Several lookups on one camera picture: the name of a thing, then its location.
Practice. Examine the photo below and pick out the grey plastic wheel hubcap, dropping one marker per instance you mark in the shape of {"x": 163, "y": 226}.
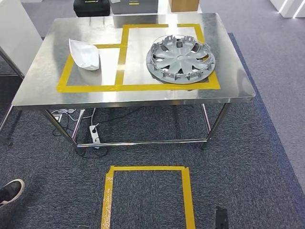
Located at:
{"x": 181, "y": 60}

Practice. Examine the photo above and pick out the yellow tape on workbench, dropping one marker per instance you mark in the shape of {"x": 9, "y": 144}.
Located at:
{"x": 142, "y": 87}

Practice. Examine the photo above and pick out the white plastic car part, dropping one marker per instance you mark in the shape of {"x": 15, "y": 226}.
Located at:
{"x": 83, "y": 55}

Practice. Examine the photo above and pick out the stainless steel workbench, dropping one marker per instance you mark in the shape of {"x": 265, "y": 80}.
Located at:
{"x": 226, "y": 63}

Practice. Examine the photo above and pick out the yellow floor tape square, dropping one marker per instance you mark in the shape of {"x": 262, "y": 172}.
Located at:
{"x": 147, "y": 168}

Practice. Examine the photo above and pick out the white power strip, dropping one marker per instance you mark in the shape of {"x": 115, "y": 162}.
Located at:
{"x": 95, "y": 134}

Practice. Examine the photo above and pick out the grey equipment case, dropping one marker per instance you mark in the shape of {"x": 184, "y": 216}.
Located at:
{"x": 133, "y": 8}

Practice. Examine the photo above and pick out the brown cardboard box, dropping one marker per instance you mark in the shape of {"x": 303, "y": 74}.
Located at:
{"x": 183, "y": 5}

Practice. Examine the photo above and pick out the open floor socket box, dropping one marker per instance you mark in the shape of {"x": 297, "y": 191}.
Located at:
{"x": 58, "y": 118}

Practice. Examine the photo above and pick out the black carry bag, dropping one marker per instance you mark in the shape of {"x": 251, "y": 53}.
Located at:
{"x": 91, "y": 9}

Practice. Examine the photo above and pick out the robot's black right foot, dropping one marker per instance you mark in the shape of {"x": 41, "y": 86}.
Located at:
{"x": 221, "y": 219}

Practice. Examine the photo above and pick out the robot's black foot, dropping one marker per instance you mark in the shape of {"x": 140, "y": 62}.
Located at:
{"x": 83, "y": 227}
{"x": 221, "y": 219}

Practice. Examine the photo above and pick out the robot's black left foot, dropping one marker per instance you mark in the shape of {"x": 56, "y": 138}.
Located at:
{"x": 83, "y": 227}

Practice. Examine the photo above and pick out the person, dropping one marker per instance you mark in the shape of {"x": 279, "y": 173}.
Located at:
{"x": 10, "y": 191}

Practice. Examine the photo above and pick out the white display plinth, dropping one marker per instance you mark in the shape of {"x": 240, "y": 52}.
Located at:
{"x": 291, "y": 8}

